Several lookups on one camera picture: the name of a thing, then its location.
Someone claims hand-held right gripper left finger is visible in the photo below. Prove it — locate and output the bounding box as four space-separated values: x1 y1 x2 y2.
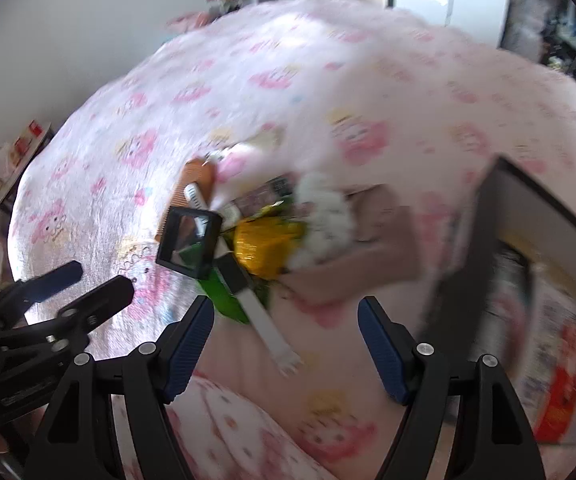
28 295 216 480

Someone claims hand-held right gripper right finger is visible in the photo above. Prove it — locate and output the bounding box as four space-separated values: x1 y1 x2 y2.
358 296 543 480

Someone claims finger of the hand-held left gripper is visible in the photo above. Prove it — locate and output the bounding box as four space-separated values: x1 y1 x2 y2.
0 261 85 332
18 275 136 352

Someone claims white strap watch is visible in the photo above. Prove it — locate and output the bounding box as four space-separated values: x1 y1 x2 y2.
184 184 303 377

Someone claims small black box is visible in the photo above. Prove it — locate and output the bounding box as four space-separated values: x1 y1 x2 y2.
156 205 224 281

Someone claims beige cardboard piece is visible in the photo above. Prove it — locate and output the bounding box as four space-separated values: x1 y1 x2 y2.
288 185 425 307

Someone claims black cardboard box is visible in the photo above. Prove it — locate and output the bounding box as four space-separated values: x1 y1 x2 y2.
417 155 576 447

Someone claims yellow corn toy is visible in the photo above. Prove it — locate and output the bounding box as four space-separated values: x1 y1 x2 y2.
195 200 307 326

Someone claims wooden comb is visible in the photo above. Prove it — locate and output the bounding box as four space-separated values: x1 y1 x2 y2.
155 157 217 242

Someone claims dark packet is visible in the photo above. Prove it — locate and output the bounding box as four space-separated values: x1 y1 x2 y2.
228 174 299 217

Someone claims person's pink printed pyjama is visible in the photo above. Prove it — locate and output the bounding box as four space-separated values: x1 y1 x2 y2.
167 374 339 480

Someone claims red and white book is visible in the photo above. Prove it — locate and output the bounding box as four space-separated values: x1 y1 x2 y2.
490 242 576 411

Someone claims red white carton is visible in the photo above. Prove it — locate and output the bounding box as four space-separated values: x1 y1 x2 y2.
14 120 45 155

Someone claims white fluffy plush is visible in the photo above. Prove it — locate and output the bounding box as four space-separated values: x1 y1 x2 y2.
288 172 359 272

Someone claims pink printed blanket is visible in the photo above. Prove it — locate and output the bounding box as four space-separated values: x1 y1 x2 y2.
8 0 576 480

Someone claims dark cluttered shelf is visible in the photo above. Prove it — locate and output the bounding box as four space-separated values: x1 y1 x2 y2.
502 0 576 107

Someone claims pink white plush keychain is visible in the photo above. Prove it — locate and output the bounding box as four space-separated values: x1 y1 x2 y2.
207 142 275 202

